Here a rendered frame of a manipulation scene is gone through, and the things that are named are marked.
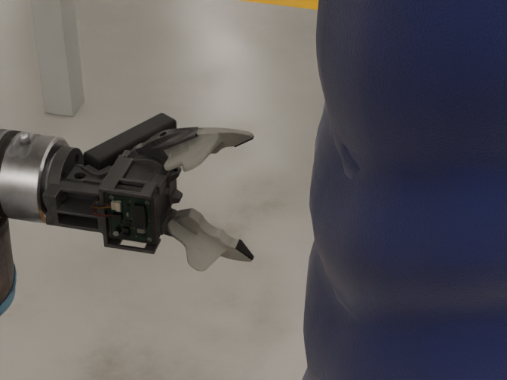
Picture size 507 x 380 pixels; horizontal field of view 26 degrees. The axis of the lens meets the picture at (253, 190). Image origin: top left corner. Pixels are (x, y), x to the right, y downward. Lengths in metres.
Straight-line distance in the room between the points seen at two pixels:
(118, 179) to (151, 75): 3.48
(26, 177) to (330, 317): 0.45
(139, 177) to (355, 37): 0.52
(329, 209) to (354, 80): 0.11
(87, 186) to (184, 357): 2.13
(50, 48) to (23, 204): 3.08
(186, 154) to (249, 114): 3.20
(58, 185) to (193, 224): 0.14
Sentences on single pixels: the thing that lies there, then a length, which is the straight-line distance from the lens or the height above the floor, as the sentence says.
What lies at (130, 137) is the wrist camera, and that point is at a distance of 1.15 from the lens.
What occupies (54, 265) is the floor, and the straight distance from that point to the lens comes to 3.55.
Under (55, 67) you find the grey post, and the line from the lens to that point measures 4.21.
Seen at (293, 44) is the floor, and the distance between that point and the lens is 4.75.
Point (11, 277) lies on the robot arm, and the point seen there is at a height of 1.44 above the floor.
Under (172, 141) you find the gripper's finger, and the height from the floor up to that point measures 1.63.
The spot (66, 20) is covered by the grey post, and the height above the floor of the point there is 0.40.
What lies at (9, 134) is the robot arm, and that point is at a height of 1.62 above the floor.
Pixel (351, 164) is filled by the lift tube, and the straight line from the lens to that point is 0.65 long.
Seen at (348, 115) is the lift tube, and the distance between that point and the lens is 0.62.
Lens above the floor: 2.21
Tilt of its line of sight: 35 degrees down
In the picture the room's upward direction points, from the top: straight up
